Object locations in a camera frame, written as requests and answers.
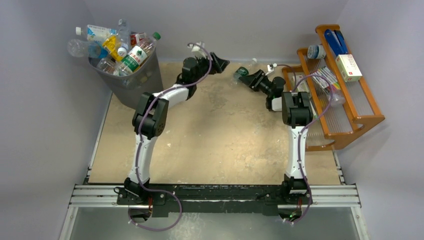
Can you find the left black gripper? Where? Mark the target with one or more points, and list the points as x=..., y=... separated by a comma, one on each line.
x=216, y=65

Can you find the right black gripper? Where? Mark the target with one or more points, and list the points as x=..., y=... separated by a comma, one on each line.
x=253, y=78

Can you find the green white label bottle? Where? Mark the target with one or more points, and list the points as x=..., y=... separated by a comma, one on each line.
x=137, y=55

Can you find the amber tea bottle red label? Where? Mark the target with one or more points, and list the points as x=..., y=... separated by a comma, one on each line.
x=135, y=38

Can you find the yellow plastic bottle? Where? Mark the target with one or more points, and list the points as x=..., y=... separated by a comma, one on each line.
x=110, y=45

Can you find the clear bottle white cap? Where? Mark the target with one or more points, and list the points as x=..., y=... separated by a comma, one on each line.
x=107, y=65

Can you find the blue label water bottle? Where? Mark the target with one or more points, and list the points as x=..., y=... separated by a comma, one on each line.
x=95, y=33

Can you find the green label clear bottle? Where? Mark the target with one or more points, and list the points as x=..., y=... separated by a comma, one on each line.
x=245, y=70

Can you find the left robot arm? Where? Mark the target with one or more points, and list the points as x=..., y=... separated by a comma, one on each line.
x=149, y=120

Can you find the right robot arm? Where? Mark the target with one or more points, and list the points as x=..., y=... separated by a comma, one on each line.
x=296, y=113

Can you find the grey mesh waste bin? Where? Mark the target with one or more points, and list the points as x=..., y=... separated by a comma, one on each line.
x=128, y=89

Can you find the green white small box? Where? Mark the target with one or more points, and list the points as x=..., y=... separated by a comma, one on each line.
x=302, y=86

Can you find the round tape roll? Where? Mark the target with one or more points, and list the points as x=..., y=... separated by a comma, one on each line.
x=316, y=52

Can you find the pack of coloured markers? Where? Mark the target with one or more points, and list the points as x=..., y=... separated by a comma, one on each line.
x=326, y=80

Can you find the small clear jar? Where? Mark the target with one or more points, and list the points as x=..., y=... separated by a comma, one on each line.
x=336, y=98

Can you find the wooden tiered rack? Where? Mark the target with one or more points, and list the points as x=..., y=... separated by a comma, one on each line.
x=341, y=125

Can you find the white red box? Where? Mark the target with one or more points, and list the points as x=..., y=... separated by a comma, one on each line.
x=348, y=68

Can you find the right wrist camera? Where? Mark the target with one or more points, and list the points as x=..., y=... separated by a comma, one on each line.
x=271, y=68

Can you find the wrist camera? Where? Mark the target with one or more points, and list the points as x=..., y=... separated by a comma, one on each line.
x=196, y=49
x=271, y=68

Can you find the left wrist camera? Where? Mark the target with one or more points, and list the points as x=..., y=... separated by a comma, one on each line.
x=196, y=49

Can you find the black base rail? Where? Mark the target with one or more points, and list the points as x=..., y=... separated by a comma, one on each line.
x=267, y=200

